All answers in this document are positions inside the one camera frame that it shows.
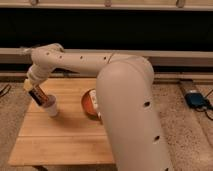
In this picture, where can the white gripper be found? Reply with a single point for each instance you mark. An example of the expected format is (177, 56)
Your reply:
(27, 86)

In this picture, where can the dark rectangular eraser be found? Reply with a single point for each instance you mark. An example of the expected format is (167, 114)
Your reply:
(38, 95)

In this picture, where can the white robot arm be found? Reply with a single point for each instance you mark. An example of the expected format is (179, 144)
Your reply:
(123, 100)

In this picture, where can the orange round plate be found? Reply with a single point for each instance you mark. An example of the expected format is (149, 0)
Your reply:
(87, 105)

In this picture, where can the white bottle on plate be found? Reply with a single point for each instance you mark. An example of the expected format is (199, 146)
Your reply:
(93, 97)

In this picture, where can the wooden table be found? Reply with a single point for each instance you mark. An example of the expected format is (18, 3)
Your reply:
(70, 138)

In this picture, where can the blue box on floor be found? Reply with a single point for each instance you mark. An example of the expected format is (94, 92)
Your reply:
(197, 100)

